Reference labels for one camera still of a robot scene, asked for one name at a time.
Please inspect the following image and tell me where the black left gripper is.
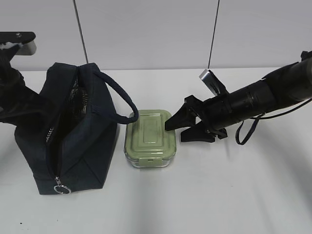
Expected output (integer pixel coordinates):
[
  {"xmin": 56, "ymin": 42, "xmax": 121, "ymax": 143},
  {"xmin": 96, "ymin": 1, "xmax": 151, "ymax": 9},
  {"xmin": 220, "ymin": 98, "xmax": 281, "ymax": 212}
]
[{"xmin": 0, "ymin": 43, "xmax": 49, "ymax": 127}]

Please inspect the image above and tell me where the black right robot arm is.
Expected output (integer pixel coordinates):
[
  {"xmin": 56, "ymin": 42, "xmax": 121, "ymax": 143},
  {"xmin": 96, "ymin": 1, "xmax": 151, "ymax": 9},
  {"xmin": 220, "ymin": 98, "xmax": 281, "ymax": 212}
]
[{"xmin": 165, "ymin": 51, "xmax": 312, "ymax": 145}]

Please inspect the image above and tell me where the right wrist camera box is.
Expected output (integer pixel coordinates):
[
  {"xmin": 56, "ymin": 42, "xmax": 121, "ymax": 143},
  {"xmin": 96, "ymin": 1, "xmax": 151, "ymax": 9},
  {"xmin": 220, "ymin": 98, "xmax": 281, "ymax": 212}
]
[{"xmin": 199, "ymin": 69, "xmax": 229, "ymax": 96}]

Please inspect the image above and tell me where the dark blue lunch bag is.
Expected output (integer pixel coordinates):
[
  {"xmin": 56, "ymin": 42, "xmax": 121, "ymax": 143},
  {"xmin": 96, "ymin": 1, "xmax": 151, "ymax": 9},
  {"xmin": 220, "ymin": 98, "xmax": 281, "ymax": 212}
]
[{"xmin": 14, "ymin": 63, "xmax": 138, "ymax": 195}]

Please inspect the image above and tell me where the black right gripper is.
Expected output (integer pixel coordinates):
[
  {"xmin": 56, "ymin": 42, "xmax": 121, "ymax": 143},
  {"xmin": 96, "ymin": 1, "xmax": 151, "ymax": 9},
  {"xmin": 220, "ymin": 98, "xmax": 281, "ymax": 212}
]
[{"xmin": 165, "ymin": 94, "xmax": 233, "ymax": 143}]

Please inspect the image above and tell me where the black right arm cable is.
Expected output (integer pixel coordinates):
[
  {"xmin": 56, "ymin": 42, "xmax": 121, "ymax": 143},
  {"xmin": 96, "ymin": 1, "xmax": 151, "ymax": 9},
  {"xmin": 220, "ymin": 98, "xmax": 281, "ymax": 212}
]
[{"xmin": 235, "ymin": 98, "xmax": 312, "ymax": 146}]

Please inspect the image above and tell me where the green lid glass container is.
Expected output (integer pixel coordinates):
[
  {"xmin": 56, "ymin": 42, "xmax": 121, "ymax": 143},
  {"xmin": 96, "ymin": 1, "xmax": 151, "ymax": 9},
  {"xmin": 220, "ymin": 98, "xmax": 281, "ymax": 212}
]
[{"xmin": 124, "ymin": 110, "xmax": 176, "ymax": 168}]

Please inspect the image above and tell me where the silver zipper pull ring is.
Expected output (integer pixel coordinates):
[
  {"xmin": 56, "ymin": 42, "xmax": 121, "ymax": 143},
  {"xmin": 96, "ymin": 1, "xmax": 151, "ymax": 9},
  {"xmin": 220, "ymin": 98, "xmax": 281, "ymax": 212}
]
[{"xmin": 53, "ymin": 176, "xmax": 72, "ymax": 195}]

